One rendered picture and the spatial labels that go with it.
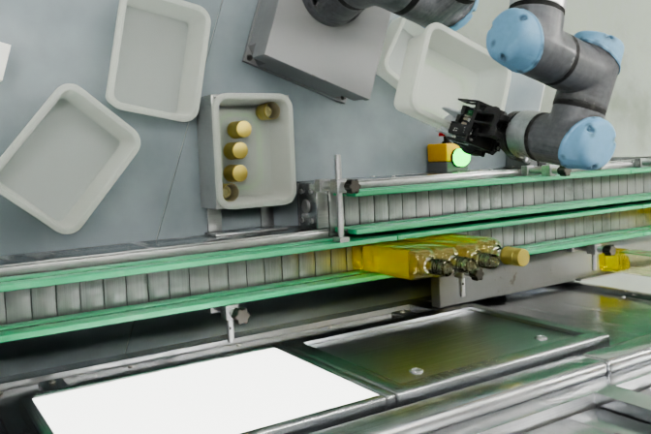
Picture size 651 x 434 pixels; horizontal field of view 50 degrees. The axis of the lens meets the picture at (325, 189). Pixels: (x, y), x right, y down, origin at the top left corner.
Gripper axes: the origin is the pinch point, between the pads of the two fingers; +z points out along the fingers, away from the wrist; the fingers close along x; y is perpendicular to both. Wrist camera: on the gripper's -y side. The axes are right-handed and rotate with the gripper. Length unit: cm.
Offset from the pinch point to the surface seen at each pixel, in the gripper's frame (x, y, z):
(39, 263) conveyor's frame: 43, 59, 16
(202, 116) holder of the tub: 12.1, 34.9, 30.4
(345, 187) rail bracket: 16.7, 12.5, 8.1
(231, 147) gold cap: 16.2, 28.4, 27.7
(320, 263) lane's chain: 33.2, 6.8, 17.4
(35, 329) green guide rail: 51, 59, 6
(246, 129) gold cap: 11.8, 26.5, 27.4
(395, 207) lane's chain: 17.9, -9.0, 20.0
